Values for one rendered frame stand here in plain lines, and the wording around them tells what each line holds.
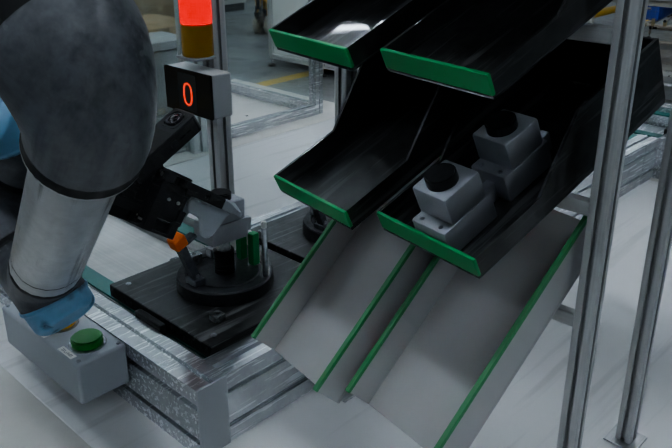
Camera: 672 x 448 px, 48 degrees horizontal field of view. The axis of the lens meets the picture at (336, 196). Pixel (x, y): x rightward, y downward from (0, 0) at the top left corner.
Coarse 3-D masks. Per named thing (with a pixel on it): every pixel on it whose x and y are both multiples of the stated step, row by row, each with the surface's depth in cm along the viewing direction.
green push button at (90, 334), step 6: (84, 330) 98; (90, 330) 98; (96, 330) 98; (72, 336) 97; (78, 336) 97; (84, 336) 97; (90, 336) 97; (96, 336) 97; (102, 336) 97; (72, 342) 96; (78, 342) 95; (84, 342) 95; (90, 342) 95; (96, 342) 96; (102, 342) 97; (78, 348) 95; (84, 348) 95; (90, 348) 95
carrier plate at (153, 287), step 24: (168, 264) 116; (288, 264) 116; (120, 288) 109; (144, 288) 109; (168, 288) 109; (168, 312) 102; (192, 312) 102; (240, 312) 102; (264, 312) 102; (192, 336) 97; (216, 336) 97; (240, 336) 98
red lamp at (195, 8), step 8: (184, 0) 114; (192, 0) 114; (200, 0) 114; (208, 0) 116; (184, 8) 115; (192, 8) 114; (200, 8) 115; (208, 8) 116; (184, 16) 115; (192, 16) 115; (200, 16) 115; (208, 16) 116; (184, 24) 116; (192, 24) 115; (200, 24) 116
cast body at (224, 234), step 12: (216, 192) 105; (228, 192) 105; (204, 204) 105; (240, 204) 106; (228, 216) 104; (228, 228) 105; (240, 228) 107; (204, 240) 105; (216, 240) 104; (228, 240) 106
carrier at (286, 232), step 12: (288, 216) 133; (300, 216) 133; (312, 216) 128; (252, 228) 128; (276, 228) 128; (288, 228) 128; (300, 228) 128; (312, 228) 123; (324, 228) 122; (276, 240) 124; (288, 240) 124; (300, 240) 124; (312, 240) 123; (288, 252) 120; (300, 252) 120
